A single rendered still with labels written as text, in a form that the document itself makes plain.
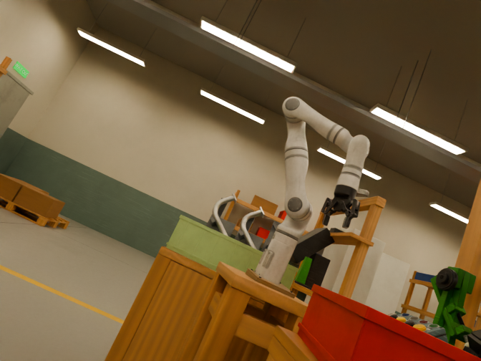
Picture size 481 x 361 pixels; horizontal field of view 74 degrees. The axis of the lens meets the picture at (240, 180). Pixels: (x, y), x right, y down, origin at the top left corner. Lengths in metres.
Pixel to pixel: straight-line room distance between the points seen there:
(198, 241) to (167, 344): 0.46
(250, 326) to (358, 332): 0.60
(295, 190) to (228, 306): 0.47
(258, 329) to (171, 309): 0.58
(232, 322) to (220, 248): 0.55
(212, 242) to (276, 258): 0.46
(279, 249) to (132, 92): 7.85
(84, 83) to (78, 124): 1.07
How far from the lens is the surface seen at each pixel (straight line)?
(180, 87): 8.69
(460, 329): 1.26
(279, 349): 0.76
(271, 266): 1.18
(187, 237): 1.57
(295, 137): 1.32
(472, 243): 1.85
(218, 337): 1.07
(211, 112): 8.41
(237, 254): 1.53
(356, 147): 1.23
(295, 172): 1.22
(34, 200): 6.02
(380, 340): 0.55
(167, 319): 1.59
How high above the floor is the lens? 0.91
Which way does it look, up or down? 12 degrees up
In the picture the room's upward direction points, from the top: 25 degrees clockwise
